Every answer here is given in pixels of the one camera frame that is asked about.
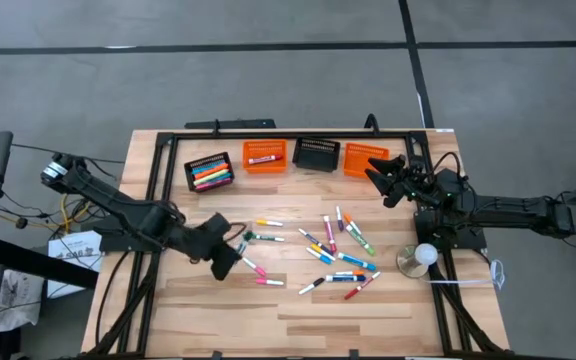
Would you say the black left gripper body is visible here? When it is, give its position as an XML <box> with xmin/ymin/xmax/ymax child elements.
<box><xmin>187</xmin><ymin>212</ymin><xmax>234</xmax><ymax>262</ymax></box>

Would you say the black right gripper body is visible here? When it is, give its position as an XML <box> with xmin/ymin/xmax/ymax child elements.
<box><xmin>395</xmin><ymin>167</ymin><xmax>449</xmax><ymax>211</ymax></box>

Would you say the dark green Expo marker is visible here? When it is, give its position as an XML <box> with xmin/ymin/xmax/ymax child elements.
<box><xmin>236</xmin><ymin>230</ymin><xmax>258</xmax><ymax>256</ymax></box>

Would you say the thick pink marker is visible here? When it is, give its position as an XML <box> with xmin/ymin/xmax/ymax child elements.
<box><xmin>195</xmin><ymin>176</ymin><xmax>233</xmax><ymax>189</ymax></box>
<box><xmin>196</xmin><ymin>180</ymin><xmax>234</xmax><ymax>192</ymax></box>

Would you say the thick orange marker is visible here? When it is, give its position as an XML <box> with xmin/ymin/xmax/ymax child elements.
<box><xmin>193</xmin><ymin>162</ymin><xmax>230</xmax><ymax>181</ymax></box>

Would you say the magenta Expo marker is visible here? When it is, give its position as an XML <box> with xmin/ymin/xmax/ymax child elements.
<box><xmin>322</xmin><ymin>214</ymin><xmax>338</xmax><ymax>255</ymax></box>

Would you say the teal Expo marker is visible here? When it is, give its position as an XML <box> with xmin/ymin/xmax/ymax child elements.
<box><xmin>337</xmin><ymin>252</ymin><xmax>378</xmax><ymax>272</ymax></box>

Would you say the thin dark blue marker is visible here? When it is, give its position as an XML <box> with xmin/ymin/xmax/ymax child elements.
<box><xmin>297</xmin><ymin>228</ymin><xmax>335</xmax><ymax>255</ymax></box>

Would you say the small light blue marker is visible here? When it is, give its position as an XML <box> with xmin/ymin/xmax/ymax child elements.
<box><xmin>305</xmin><ymin>248</ymin><xmax>334</xmax><ymax>266</ymax></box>

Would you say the orange plastic basket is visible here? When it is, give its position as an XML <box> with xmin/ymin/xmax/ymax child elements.
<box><xmin>242</xmin><ymin>139</ymin><xmax>288</xmax><ymax>175</ymax></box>
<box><xmin>342</xmin><ymin>142</ymin><xmax>391</xmax><ymax>179</ymax></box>

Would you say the small orange-capped white marker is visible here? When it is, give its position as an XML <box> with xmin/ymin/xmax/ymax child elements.
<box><xmin>343</xmin><ymin>213</ymin><xmax>364</xmax><ymax>236</ymax></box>

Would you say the light green Expo marker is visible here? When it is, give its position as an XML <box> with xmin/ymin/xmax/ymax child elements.
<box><xmin>345</xmin><ymin>224</ymin><xmax>376</xmax><ymax>257</ymax></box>

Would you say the light bulb on metal base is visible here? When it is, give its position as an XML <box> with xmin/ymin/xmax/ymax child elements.
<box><xmin>396</xmin><ymin>242</ymin><xmax>440</xmax><ymax>280</ymax></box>

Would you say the black plastic basket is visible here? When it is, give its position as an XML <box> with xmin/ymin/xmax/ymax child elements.
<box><xmin>291</xmin><ymin>137</ymin><xmax>342</xmax><ymax>173</ymax></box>
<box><xmin>183</xmin><ymin>151</ymin><xmax>236</xmax><ymax>194</ymax></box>

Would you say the small black-capped white marker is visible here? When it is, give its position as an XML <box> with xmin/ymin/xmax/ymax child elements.
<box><xmin>298</xmin><ymin>277</ymin><xmax>326</xmax><ymax>297</ymax></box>

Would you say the dark blue Expo marker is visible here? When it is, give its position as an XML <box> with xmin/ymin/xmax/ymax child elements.
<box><xmin>325</xmin><ymin>273</ymin><xmax>368</xmax><ymax>284</ymax></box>

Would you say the thin red marker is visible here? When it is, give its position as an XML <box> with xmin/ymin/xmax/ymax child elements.
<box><xmin>344</xmin><ymin>271</ymin><xmax>382</xmax><ymax>301</ymax></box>

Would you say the black power strip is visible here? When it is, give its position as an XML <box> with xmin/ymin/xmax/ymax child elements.
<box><xmin>184</xmin><ymin>118</ymin><xmax>277</xmax><ymax>131</ymax></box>

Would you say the white cloth bag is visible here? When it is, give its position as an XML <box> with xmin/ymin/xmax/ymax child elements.
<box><xmin>0</xmin><ymin>269</ymin><xmax>45</xmax><ymax>334</ymax></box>

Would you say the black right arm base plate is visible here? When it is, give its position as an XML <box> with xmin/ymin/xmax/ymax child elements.
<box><xmin>414</xmin><ymin>209</ymin><xmax>488</xmax><ymax>251</ymax></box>

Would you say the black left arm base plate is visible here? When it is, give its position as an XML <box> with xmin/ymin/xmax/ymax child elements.
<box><xmin>92</xmin><ymin>214</ymin><xmax>172</xmax><ymax>253</ymax></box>

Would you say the white lamp cable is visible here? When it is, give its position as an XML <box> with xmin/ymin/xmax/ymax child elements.
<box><xmin>420</xmin><ymin>258</ymin><xmax>506</xmax><ymax>292</ymax></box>

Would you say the yellow cable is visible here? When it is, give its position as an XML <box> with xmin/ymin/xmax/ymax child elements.
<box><xmin>0</xmin><ymin>193</ymin><xmax>92</xmax><ymax>234</ymax></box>

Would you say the black floor cable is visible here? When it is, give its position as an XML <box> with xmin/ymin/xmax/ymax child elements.
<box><xmin>10</xmin><ymin>143</ymin><xmax>127</xmax><ymax>165</ymax></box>

